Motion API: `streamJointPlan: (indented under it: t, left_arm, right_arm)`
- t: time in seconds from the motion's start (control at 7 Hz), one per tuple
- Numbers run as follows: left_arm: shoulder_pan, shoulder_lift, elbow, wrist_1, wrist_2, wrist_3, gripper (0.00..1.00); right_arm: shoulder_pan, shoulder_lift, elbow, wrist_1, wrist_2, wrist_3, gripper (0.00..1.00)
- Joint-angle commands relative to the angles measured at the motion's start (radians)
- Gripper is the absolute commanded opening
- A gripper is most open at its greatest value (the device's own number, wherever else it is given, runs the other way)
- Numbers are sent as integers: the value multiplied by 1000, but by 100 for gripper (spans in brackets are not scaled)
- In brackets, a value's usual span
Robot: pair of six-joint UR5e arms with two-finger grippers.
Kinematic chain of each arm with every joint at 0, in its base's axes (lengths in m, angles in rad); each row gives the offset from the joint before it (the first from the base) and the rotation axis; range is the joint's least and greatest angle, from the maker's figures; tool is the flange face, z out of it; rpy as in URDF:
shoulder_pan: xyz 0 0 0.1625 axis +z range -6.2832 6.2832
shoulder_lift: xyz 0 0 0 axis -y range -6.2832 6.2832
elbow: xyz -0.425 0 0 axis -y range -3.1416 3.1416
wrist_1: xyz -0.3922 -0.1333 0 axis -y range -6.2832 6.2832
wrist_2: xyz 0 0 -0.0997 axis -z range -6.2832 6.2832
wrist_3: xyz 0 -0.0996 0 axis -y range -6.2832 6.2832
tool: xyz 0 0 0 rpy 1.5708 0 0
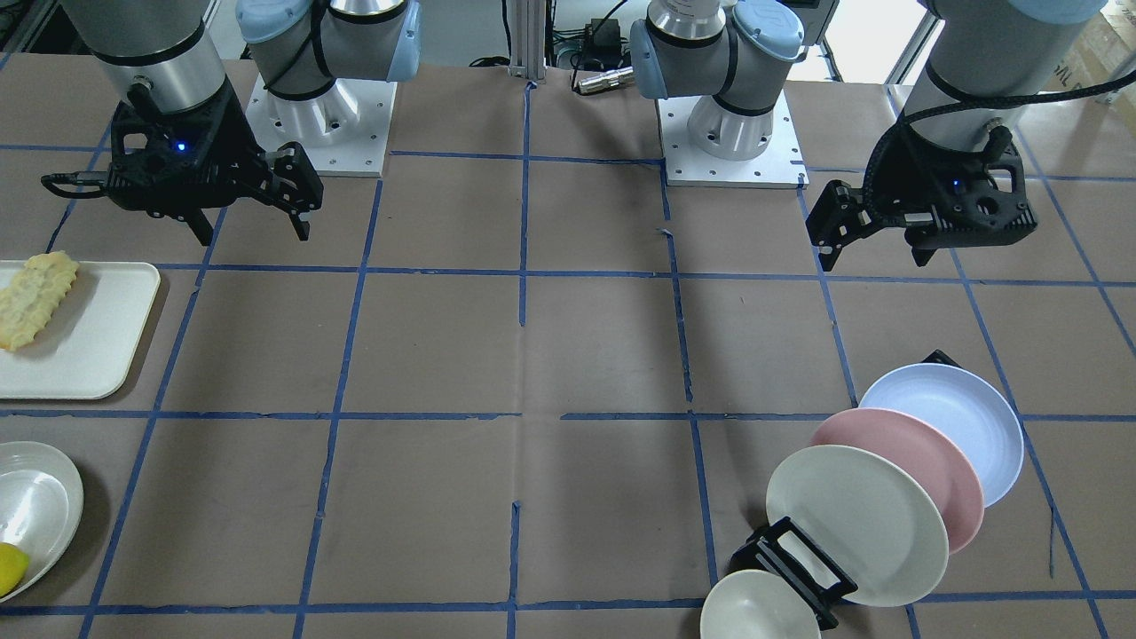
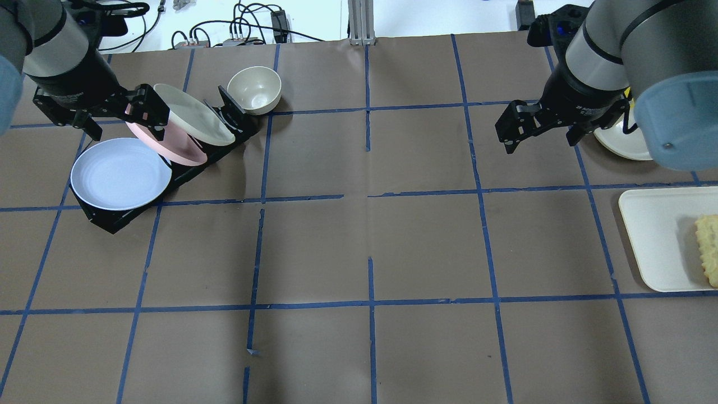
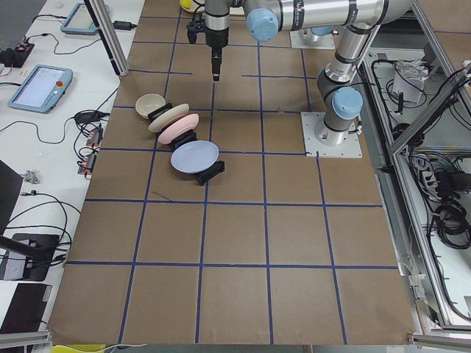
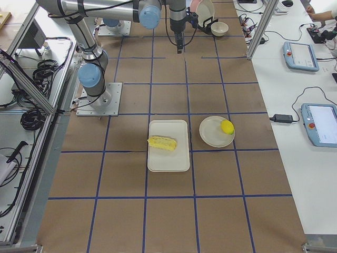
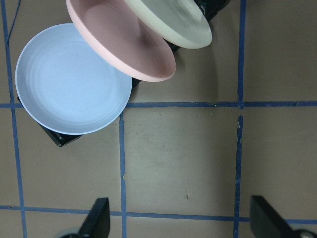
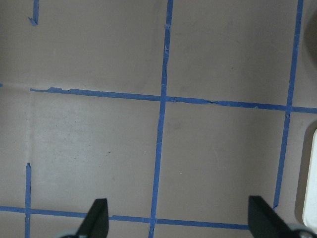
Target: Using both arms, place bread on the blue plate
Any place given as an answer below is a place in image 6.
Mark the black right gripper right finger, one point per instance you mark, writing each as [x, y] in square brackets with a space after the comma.
[263, 222]

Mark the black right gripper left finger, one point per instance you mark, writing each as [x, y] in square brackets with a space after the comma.
[96, 223]

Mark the white rectangular tray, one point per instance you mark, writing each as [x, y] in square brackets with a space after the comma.
[310, 202]

